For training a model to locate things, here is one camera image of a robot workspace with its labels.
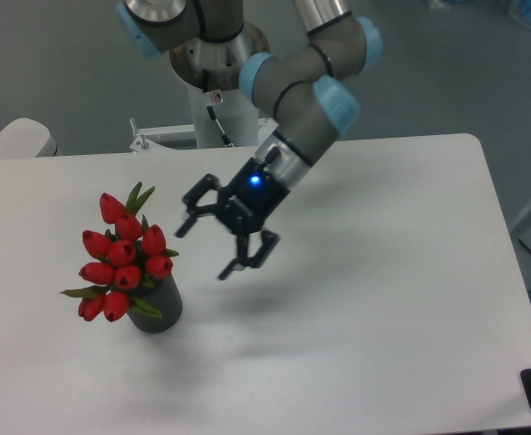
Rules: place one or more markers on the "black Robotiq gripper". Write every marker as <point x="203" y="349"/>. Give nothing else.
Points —
<point x="252" y="199"/>

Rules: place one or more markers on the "red tulip bouquet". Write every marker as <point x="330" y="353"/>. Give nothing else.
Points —
<point x="131" y="254"/>

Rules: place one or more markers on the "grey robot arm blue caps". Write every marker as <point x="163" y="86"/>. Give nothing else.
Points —
<point x="292" y="110"/>

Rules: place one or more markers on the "dark grey ribbed vase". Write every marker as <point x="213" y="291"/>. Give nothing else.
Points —
<point x="164" y="297"/>

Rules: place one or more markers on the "white chair back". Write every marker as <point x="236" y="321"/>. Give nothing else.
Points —
<point x="26" y="139"/>

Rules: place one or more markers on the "white robot pedestal with base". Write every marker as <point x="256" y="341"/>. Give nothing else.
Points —
<point x="222" y="116"/>

